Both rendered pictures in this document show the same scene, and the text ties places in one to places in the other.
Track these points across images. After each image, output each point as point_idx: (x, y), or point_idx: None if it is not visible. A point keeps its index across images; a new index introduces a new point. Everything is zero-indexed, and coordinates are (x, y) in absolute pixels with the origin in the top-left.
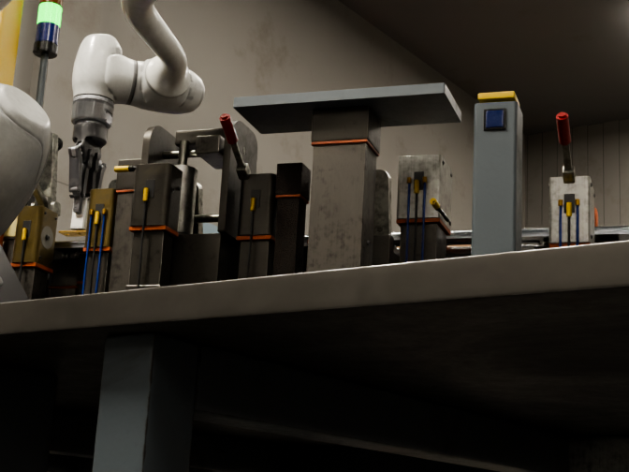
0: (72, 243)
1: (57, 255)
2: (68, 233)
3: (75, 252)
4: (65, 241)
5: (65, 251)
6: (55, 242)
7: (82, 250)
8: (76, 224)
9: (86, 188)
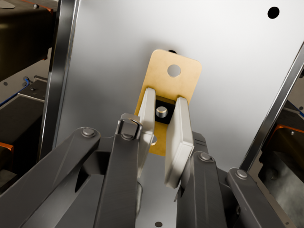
0: (44, 102)
1: (169, 40)
2: (164, 77)
3: (132, 90)
4: (49, 87)
5: (126, 68)
6: (49, 65)
7: (112, 109)
8: (140, 108)
9: (186, 202)
